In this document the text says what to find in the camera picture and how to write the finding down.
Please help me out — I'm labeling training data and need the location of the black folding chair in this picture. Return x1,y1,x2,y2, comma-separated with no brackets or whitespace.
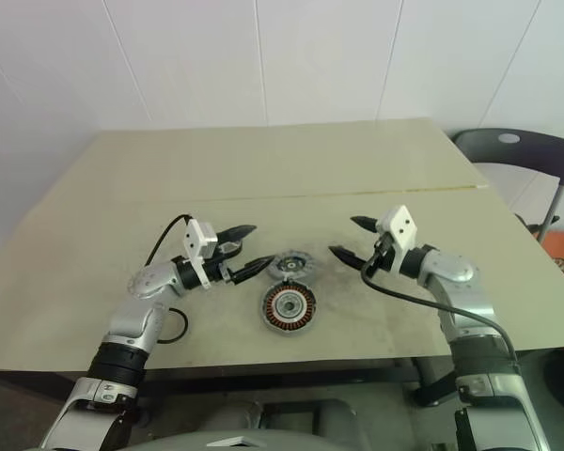
452,127,564,245

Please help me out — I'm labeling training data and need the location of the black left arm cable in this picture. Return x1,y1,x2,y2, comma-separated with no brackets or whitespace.
144,214,192,345

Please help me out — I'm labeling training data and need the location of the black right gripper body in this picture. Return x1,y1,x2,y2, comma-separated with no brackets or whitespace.
368,234,400,275

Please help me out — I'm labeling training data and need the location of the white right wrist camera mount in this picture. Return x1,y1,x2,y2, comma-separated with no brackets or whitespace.
374,205,420,274

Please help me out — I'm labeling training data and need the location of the grey robot torso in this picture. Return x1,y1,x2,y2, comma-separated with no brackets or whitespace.
138,397,458,451

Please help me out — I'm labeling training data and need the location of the black table frame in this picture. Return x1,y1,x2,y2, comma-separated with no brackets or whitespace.
0,358,458,409

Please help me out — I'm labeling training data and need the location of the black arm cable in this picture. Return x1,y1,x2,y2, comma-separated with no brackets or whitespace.
144,214,192,345
360,237,520,365

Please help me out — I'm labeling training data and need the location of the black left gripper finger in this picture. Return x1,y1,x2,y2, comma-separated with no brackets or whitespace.
227,257,276,286
218,224,258,245

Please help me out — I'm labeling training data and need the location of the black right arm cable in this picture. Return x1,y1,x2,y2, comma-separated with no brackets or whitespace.
360,237,520,365

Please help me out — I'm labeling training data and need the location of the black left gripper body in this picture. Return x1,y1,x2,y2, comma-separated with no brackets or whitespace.
204,239,243,286

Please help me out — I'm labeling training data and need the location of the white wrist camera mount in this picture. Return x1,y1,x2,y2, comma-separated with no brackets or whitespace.
182,219,218,290
374,205,420,274

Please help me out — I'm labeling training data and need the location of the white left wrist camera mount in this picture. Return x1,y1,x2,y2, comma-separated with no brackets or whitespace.
182,219,218,290

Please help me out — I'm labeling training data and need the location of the grey round wheel part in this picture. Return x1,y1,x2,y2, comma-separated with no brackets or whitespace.
261,280,319,335
267,248,318,282

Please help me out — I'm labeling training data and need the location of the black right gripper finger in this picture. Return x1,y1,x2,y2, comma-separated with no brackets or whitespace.
350,214,380,235
327,244,373,272

